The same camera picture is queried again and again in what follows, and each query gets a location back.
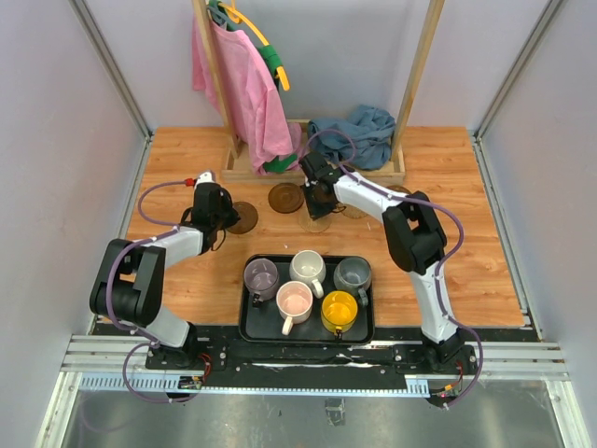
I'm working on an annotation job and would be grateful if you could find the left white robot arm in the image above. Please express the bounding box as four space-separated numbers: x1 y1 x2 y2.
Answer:
90 170 240 370

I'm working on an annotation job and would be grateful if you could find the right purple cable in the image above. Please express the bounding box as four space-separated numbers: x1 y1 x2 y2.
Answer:
302 129 484 410

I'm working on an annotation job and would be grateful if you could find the brown wooden coaster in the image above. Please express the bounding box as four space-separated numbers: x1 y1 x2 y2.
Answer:
304 184 338 215
228 202 258 234
268 183 304 214

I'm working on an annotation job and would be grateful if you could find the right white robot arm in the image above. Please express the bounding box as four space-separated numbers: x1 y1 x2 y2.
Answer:
299 152 464 373

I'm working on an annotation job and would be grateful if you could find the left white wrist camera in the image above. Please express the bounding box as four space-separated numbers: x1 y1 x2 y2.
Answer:
185 170 215 188

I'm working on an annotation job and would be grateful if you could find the green clothes hanger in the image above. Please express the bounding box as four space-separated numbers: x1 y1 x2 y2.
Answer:
206 1 291 91

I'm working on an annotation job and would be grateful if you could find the pink ceramic mug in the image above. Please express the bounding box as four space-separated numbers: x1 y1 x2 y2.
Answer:
276 281 313 336

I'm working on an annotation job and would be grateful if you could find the purple glass cup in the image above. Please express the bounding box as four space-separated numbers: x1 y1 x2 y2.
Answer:
243 258 280 307

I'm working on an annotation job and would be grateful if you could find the grey ceramic mug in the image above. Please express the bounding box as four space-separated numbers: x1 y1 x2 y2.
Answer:
333 257 372 307

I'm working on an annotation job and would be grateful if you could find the blue crumpled cloth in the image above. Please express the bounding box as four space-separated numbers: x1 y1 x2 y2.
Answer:
307 105 396 171

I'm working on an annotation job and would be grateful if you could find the yellow glass cup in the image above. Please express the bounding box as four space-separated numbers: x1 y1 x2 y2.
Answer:
320 290 358 340

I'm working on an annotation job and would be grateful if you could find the pink shirt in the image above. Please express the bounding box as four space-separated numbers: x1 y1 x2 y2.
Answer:
212 23 305 175

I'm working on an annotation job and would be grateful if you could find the aluminium frame rail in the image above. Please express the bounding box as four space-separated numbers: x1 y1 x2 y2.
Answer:
61 336 569 398

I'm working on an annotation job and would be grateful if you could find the woven rattan coaster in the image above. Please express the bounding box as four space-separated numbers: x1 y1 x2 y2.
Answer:
298 210 332 233
340 205 368 219

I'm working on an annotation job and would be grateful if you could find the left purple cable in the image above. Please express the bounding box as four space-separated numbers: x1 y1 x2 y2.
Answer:
78 175 197 433

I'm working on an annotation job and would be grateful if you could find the purple cable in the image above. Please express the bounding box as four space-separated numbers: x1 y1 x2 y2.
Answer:
302 129 484 410
78 175 197 433

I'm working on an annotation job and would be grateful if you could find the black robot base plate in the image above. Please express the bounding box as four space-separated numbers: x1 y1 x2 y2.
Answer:
137 325 478 391

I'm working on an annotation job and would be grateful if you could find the wooden clothes rack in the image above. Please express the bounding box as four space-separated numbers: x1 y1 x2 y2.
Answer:
191 0 447 188

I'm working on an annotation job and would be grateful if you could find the yellow clothes hanger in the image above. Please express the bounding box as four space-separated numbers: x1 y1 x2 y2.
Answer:
218 1 291 91

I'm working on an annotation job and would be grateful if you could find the white ceramic mug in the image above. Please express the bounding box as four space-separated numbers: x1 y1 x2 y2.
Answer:
289 250 326 299

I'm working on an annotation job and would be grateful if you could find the black plastic tray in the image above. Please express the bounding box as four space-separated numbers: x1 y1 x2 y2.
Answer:
238 254 376 346

